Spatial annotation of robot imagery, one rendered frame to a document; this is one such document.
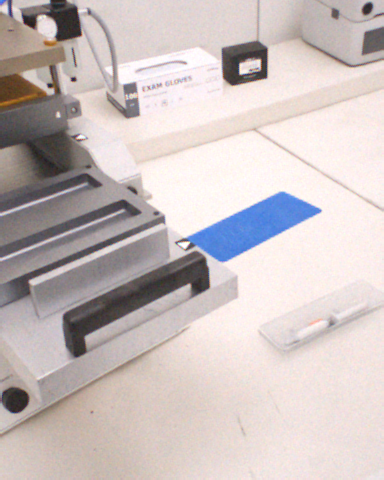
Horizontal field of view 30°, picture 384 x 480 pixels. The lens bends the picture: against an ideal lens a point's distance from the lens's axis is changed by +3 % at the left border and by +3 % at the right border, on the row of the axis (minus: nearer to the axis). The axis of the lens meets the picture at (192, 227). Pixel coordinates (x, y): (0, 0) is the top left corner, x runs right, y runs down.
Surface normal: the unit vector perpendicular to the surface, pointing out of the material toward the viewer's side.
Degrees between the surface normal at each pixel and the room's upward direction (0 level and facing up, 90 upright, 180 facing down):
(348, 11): 88
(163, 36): 90
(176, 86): 90
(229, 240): 0
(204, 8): 90
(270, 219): 0
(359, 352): 0
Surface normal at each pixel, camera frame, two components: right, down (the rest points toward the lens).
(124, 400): -0.06, -0.84
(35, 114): 0.59, 0.40
